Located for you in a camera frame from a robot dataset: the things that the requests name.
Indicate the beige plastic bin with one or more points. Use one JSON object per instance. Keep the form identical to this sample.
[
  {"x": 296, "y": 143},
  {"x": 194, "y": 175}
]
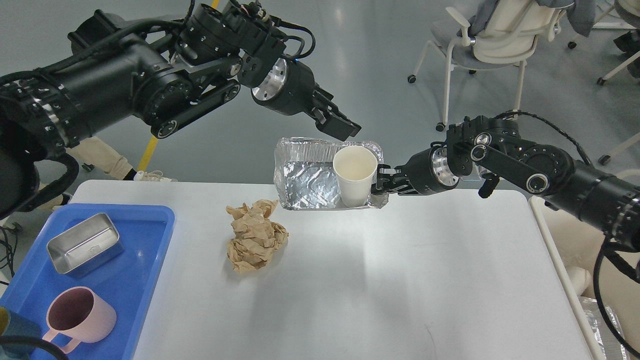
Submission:
[{"x": 572, "y": 243}]

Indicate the white office chair grey seat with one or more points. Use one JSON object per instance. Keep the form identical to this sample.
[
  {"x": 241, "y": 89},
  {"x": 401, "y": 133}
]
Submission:
[{"x": 507, "y": 35}]

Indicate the blue plastic tray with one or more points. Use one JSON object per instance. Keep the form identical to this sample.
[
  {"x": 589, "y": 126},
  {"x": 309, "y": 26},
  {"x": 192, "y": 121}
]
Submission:
[{"x": 126, "y": 282}]

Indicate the pink plastic mug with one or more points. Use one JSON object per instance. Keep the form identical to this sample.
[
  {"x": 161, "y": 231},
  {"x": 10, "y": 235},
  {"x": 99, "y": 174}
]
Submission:
[{"x": 80, "y": 314}]

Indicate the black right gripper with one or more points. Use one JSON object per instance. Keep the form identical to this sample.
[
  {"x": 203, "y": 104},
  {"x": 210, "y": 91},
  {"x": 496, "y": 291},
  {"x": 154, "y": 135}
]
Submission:
[{"x": 425, "y": 173}]

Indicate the aluminium foil container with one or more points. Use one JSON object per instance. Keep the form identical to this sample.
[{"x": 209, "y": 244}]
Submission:
[{"x": 304, "y": 176}]

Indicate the teal object bottom left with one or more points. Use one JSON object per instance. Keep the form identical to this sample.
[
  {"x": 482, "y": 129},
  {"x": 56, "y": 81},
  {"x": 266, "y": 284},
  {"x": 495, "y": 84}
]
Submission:
[{"x": 13, "y": 324}]

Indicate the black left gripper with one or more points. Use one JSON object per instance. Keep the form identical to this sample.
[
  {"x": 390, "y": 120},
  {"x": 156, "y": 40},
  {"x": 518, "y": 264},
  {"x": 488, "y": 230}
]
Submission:
[{"x": 290, "y": 88}]

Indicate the white sneaker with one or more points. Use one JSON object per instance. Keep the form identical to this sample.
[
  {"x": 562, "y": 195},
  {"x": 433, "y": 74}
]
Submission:
[{"x": 152, "y": 176}]

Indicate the white paper cup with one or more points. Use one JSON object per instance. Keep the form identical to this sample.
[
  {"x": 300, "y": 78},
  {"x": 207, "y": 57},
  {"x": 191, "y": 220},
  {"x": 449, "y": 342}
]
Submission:
[{"x": 355, "y": 167}]

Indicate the grey jacket on chair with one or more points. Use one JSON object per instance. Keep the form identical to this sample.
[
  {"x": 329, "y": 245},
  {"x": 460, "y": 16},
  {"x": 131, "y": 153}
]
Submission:
[{"x": 580, "y": 14}]

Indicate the crumpled brown paper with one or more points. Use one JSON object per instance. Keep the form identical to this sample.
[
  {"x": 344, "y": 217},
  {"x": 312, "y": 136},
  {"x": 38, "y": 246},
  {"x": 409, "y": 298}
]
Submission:
[{"x": 256, "y": 237}]

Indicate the foil piece in bin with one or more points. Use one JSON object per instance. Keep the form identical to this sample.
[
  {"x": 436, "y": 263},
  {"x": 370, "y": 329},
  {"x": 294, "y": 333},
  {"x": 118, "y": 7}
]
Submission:
[{"x": 607, "y": 342}]

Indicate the stainless steel rectangular tray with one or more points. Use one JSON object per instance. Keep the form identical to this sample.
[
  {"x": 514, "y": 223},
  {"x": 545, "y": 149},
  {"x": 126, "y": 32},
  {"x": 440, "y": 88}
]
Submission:
[{"x": 85, "y": 247}]

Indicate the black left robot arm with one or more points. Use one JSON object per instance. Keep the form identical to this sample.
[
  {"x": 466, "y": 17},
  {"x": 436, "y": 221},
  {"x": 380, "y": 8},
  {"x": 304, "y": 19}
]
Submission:
[{"x": 167, "y": 72}]

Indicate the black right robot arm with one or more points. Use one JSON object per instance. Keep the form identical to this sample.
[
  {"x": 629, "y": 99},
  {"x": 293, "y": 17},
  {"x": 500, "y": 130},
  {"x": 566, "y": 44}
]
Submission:
[{"x": 495, "y": 146}]

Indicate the person in beige trousers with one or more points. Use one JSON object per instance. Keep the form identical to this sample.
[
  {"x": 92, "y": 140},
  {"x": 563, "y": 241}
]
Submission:
[{"x": 95, "y": 152}]

